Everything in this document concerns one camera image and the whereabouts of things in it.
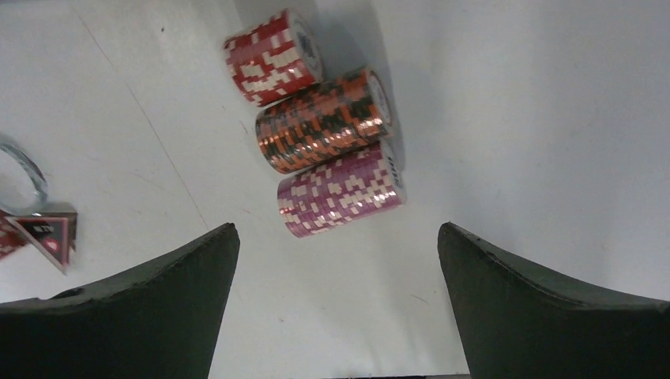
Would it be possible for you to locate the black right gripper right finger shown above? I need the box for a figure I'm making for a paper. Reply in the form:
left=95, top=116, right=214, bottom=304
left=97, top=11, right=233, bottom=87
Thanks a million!
left=438, top=223, right=669, bottom=378

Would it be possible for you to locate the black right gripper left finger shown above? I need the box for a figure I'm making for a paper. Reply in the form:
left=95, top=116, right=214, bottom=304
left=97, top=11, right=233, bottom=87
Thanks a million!
left=1, top=223, right=240, bottom=378

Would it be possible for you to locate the pink white chip stack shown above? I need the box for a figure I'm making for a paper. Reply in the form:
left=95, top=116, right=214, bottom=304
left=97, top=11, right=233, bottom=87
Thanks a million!
left=277, top=141, right=407, bottom=238

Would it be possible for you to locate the red white chip stack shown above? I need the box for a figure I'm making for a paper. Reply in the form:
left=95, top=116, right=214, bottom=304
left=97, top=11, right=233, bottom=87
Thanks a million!
left=222, top=8, right=324, bottom=107

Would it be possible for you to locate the black red triangular chip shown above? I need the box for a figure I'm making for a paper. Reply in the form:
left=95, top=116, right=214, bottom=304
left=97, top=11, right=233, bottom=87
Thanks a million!
left=9, top=202, right=78, bottom=275

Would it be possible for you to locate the red white chip roll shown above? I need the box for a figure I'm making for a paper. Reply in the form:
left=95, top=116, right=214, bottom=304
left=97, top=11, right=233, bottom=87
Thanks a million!
left=0, top=211, right=28, bottom=259

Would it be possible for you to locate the clear round dealer button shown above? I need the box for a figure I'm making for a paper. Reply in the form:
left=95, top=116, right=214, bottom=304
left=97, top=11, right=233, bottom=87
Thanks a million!
left=1, top=133, right=48, bottom=216

